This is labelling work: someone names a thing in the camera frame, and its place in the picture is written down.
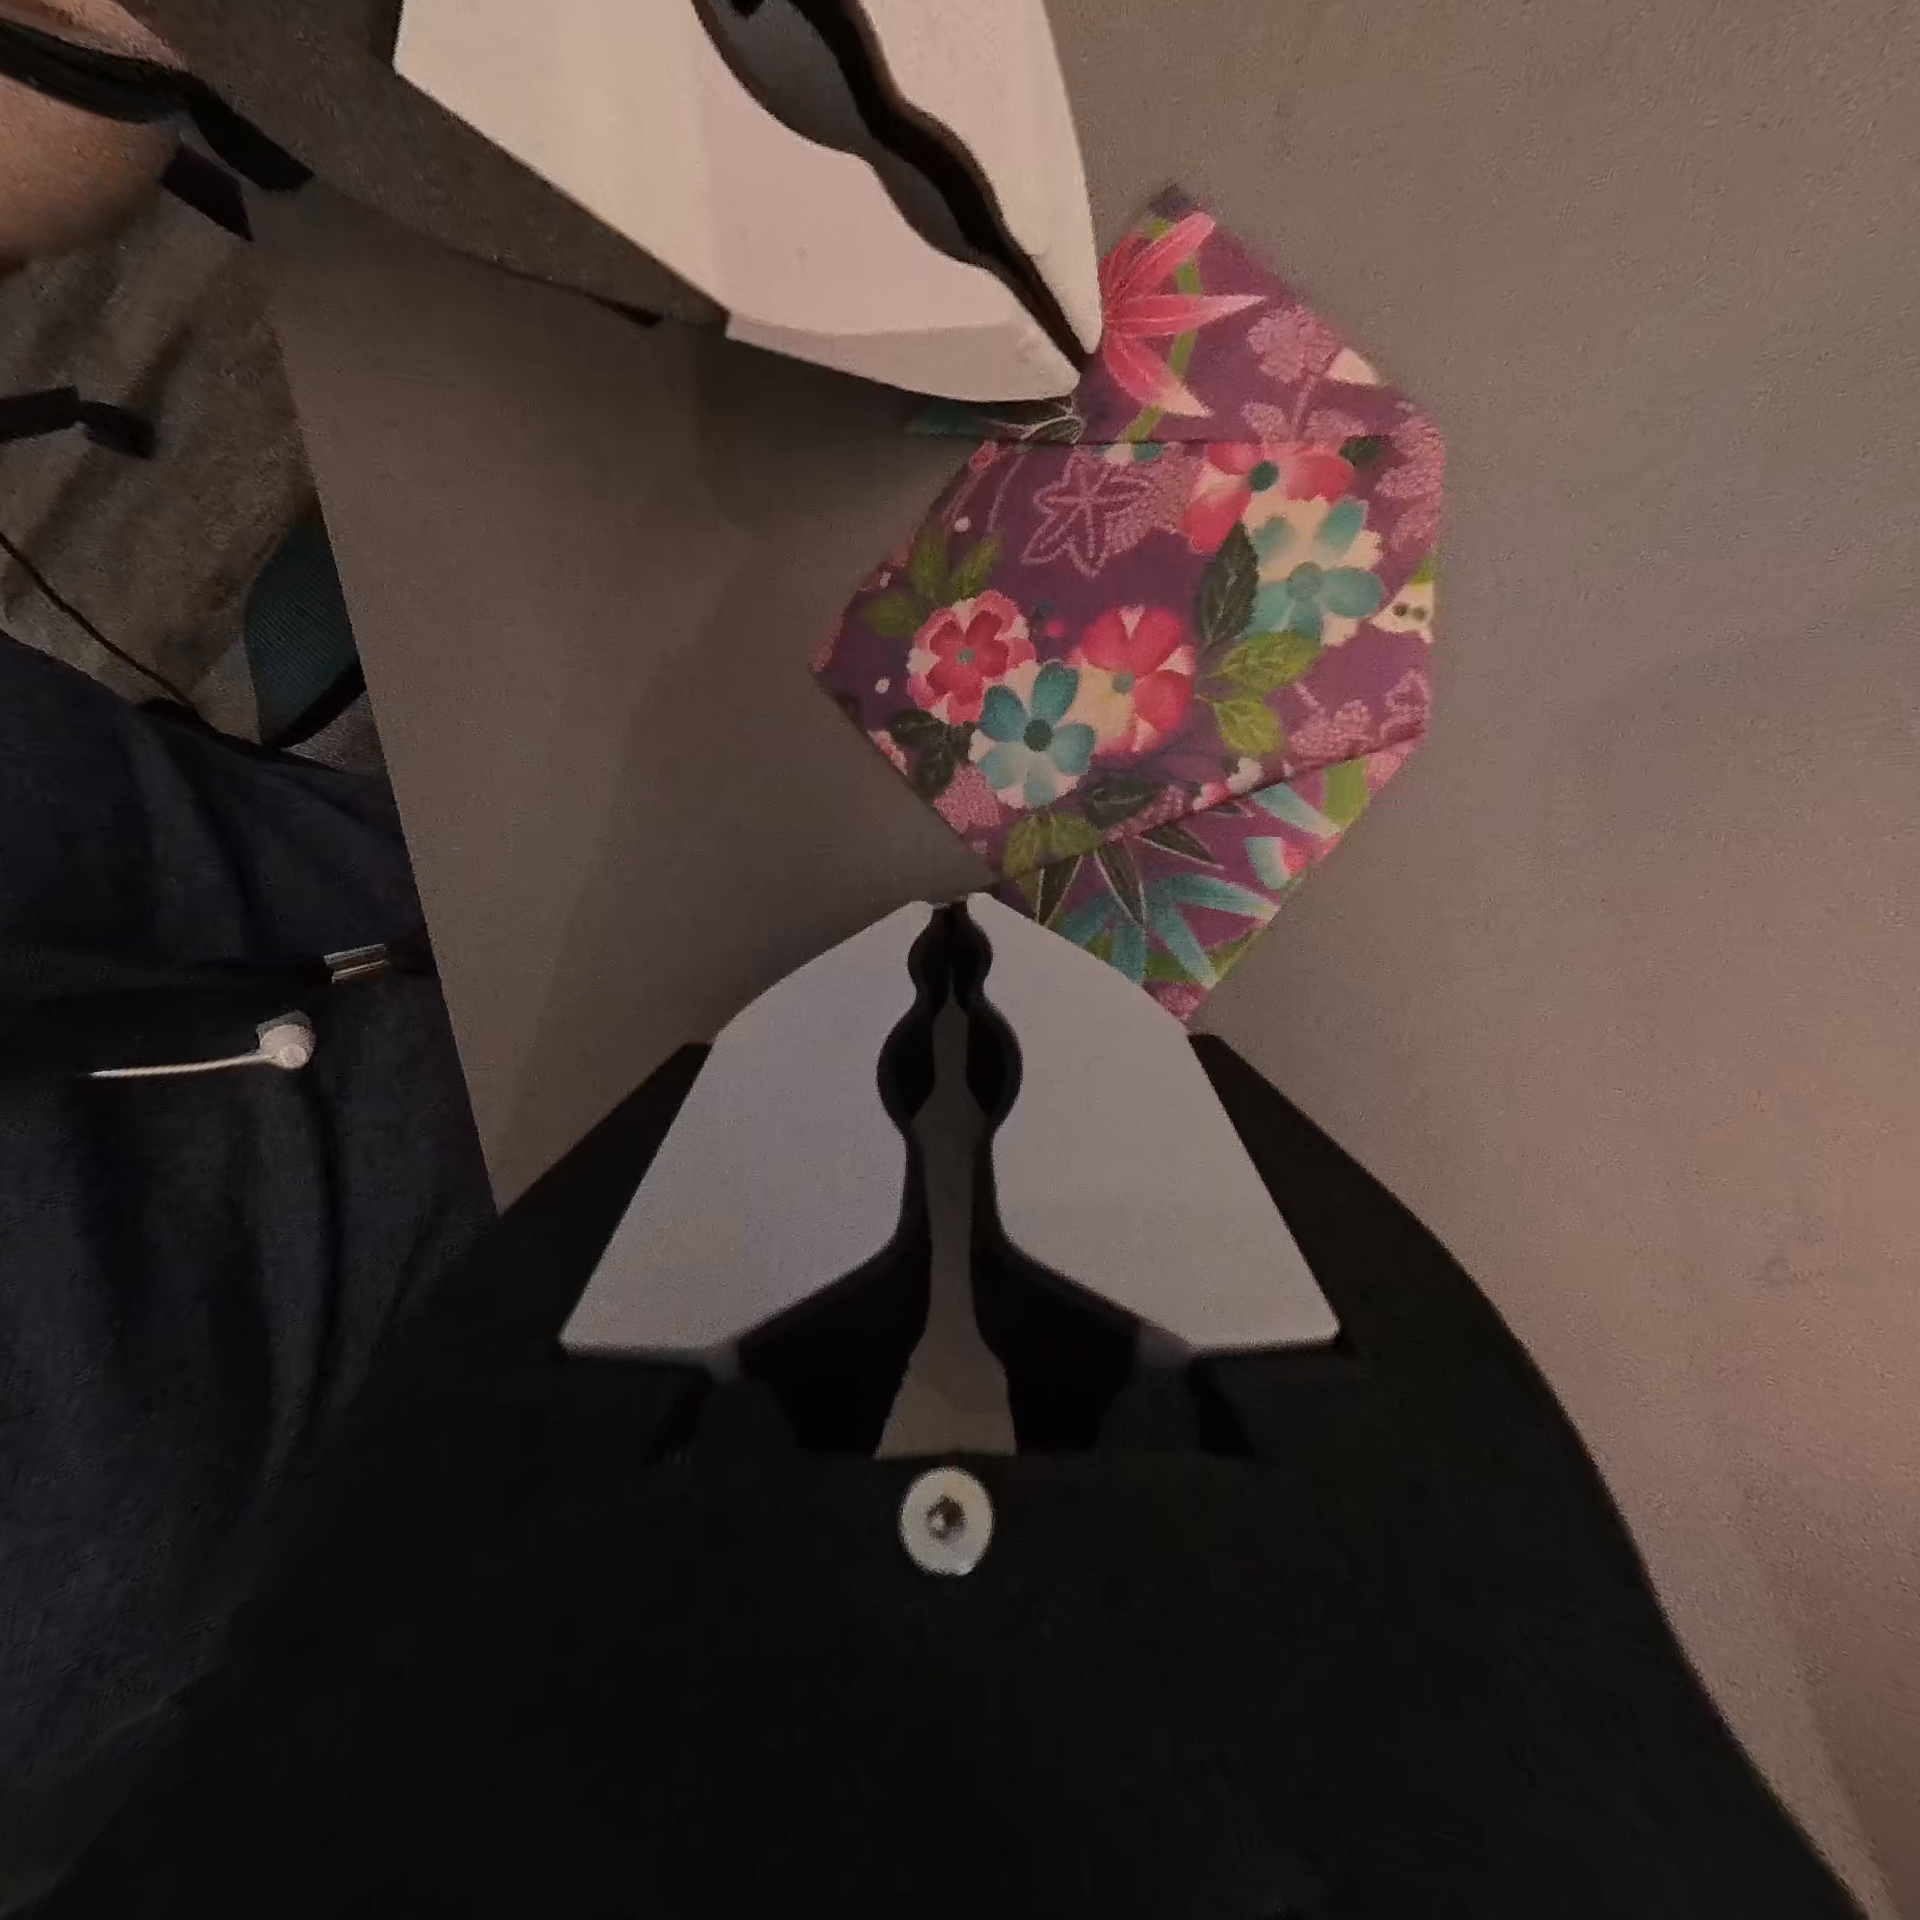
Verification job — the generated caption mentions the black drawstring with metal tip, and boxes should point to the black drawstring with metal tip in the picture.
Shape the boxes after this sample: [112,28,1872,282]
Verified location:
[0,939,437,1003]

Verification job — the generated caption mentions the purple floral origami paper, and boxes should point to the purple floral origami paper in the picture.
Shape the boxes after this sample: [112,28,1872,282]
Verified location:
[810,188,1448,1029]

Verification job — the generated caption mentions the white tipped drawstring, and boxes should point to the white tipped drawstring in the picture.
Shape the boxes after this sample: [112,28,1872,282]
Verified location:
[86,1008,319,1086]

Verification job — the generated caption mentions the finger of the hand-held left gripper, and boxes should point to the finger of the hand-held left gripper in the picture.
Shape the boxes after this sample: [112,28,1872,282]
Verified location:
[839,0,1107,344]
[390,0,1085,406]

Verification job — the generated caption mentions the person's left hand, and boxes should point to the person's left hand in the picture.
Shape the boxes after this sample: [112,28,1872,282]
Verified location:
[0,71,168,282]

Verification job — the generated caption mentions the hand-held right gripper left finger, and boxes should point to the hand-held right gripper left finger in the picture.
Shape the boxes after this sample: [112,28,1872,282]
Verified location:
[558,901,963,1456]

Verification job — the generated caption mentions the teal chair part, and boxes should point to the teal chair part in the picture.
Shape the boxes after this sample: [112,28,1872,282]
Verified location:
[246,525,368,741]

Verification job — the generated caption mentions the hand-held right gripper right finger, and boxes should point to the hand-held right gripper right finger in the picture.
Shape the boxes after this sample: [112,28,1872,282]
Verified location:
[960,891,1339,1456]

